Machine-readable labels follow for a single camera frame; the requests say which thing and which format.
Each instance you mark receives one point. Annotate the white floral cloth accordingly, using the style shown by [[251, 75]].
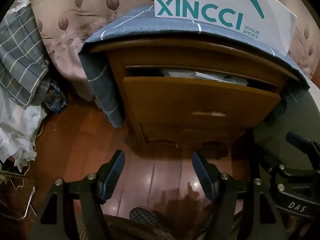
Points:
[[17, 130]]

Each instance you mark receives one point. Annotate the leaf-print bed sheet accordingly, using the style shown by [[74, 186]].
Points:
[[87, 5]]

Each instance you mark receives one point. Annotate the wooden nightstand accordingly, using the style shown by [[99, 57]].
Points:
[[117, 62]]

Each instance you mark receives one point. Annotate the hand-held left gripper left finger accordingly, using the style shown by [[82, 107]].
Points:
[[115, 177]]

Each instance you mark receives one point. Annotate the plaid slipper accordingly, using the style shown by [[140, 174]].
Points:
[[141, 215]]

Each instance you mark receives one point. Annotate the blue grid-lined cloth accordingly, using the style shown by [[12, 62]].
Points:
[[140, 27]]

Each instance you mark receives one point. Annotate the wooden drawer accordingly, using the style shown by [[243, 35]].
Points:
[[200, 97]]

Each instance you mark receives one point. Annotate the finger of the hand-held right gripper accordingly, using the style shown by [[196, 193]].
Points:
[[290, 171], [297, 140]]

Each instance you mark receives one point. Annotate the person's olive trouser leg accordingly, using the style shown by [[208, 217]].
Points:
[[120, 228], [287, 115]]

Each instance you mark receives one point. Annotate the blue plastic package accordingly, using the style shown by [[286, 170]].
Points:
[[55, 97]]

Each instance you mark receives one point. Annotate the grey plaid blanket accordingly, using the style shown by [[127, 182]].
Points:
[[20, 55]]

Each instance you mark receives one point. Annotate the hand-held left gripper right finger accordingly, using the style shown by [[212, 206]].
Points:
[[202, 172]]

